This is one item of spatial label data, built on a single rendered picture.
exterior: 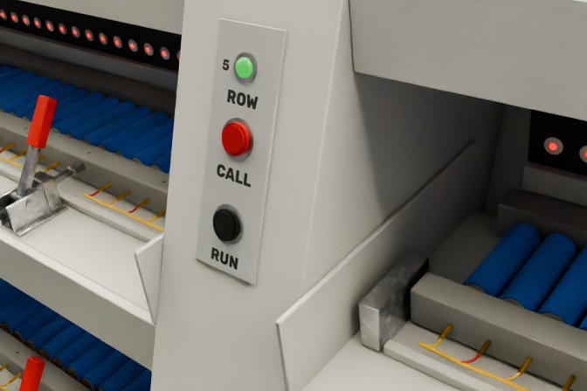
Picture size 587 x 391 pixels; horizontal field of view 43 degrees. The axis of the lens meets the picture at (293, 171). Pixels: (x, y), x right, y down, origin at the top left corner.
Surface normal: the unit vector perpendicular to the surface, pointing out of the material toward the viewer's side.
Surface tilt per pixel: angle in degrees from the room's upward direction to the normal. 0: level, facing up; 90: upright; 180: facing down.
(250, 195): 90
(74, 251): 21
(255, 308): 90
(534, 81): 111
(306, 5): 90
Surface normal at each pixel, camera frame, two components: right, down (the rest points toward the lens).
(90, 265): -0.10, -0.86
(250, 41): -0.61, 0.12
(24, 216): 0.77, 0.26
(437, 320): -0.62, 0.45
